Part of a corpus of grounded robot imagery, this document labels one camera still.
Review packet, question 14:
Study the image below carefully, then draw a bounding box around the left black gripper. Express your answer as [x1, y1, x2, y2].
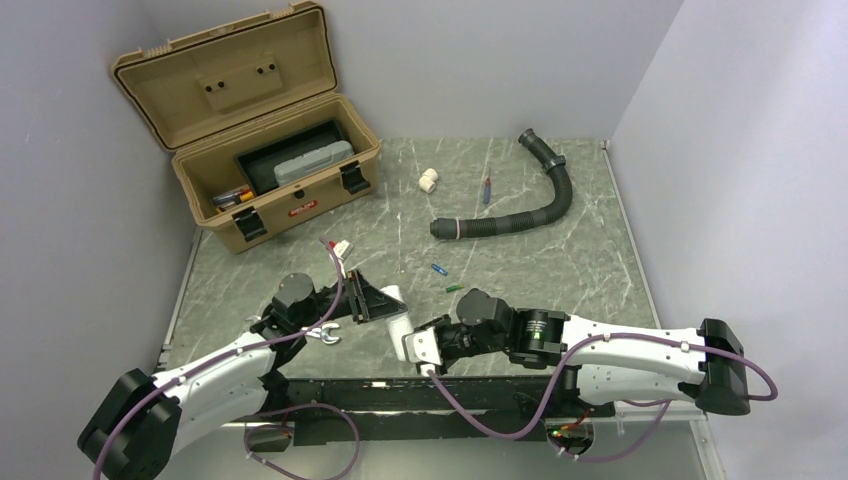
[296, 268, 407, 329]

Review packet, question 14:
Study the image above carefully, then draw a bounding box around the blue battery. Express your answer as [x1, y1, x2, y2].
[431, 264, 448, 276]

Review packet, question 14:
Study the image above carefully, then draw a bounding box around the white remote control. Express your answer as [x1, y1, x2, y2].
[381, 285, 414, 363]

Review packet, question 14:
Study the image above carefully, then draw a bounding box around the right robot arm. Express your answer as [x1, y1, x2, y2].
[402, 289, 752, 416]

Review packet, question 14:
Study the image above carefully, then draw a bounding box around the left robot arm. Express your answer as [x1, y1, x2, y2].
[77, 269, 408, 479]

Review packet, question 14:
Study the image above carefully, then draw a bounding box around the silver open-end wrench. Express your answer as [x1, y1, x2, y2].
[302, 322, 341, 345]

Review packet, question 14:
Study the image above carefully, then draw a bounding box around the white pipe fitting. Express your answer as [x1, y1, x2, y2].
[418, 168, 439, 194]

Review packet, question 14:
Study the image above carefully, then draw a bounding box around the grey plastic case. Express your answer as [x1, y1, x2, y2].
[273, 140, 354, 187]

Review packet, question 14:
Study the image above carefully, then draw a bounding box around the orange black tool in toolbox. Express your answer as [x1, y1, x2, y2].
[212, 185, 255, 212]

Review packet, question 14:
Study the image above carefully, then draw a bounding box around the black tray in toolbox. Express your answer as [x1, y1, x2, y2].
[235, 120, 352, 196]

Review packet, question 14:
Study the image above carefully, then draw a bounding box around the tan plastic toolbox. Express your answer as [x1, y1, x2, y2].
[112, 1, 380, 254]

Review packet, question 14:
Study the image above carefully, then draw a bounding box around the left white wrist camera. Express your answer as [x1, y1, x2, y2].
[331, 240, 353, 261]

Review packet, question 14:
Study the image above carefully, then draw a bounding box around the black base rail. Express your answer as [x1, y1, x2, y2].
[240, 373, 615, 446]

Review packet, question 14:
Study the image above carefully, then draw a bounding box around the black corrugated hose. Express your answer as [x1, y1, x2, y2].
[429, 128, 575, 241]

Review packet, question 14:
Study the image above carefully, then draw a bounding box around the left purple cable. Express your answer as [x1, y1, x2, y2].
[91, 238, 362, 480]

